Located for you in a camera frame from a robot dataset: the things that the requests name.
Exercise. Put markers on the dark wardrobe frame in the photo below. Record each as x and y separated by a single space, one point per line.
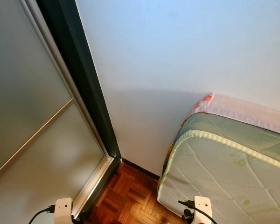
74 56

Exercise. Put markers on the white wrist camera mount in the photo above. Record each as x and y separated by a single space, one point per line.
203 206
63 211

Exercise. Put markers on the dark wooden baseboard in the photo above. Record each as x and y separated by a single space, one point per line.
140 168

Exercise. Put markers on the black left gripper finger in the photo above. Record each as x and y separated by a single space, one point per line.
80 218

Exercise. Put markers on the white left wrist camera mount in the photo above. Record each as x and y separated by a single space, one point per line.
63 211

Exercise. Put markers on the frosted glass wardrobe door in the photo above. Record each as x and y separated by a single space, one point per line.
28 93

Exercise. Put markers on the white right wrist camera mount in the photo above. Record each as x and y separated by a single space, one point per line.
203 206

